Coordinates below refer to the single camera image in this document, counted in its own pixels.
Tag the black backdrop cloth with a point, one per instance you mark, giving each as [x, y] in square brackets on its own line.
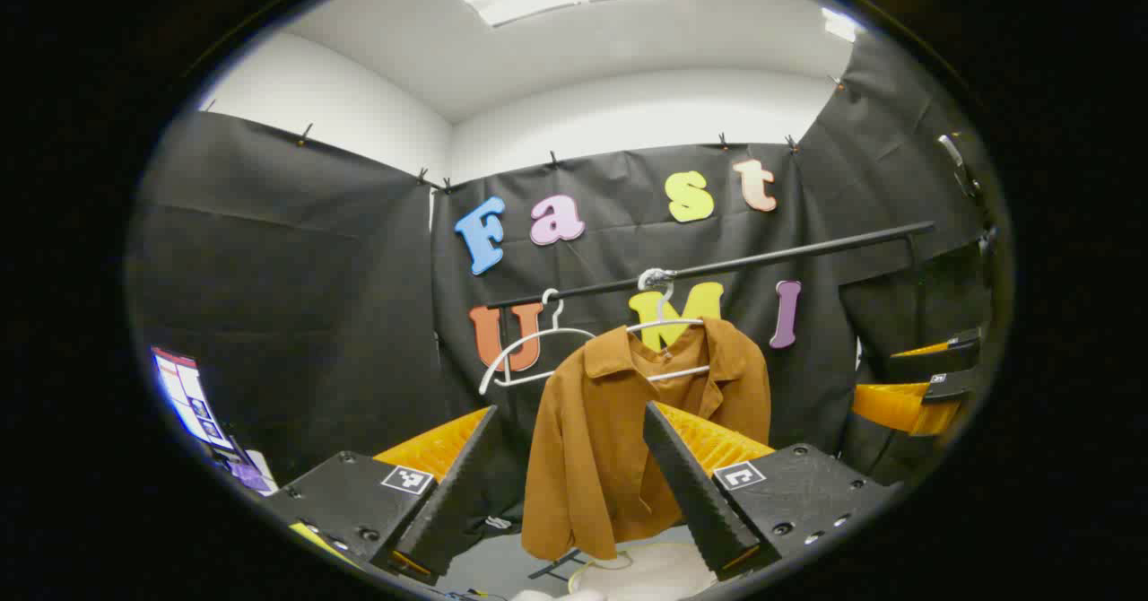
[314, 269]

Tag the black clothes rack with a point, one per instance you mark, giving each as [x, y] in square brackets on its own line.
[807, 251]

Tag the black device on stand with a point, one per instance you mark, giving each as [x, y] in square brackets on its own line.
[952, 154]

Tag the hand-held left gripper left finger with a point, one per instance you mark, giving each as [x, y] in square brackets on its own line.
[448, 511]

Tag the small white tie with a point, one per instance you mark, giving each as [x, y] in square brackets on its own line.
[498, 522]

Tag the small ceiling light panel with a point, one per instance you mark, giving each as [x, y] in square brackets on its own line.
[840, 24]

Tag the white laundry hamper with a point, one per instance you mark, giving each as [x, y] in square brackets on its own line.
[655, 570]

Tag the empty white hanger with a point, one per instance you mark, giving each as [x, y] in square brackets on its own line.
[534, 335]

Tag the white hanger with shirt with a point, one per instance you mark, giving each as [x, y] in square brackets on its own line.
[664, 322]

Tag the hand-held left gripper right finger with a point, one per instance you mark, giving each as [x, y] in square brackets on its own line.
[695, 493]

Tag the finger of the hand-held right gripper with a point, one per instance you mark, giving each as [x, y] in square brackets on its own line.
[933, 363]
[951, 387]

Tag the brown shirt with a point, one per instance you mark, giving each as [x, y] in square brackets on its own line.
[592, 439]

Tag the lit computer monitor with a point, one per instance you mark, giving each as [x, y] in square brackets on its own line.
[188, 399]

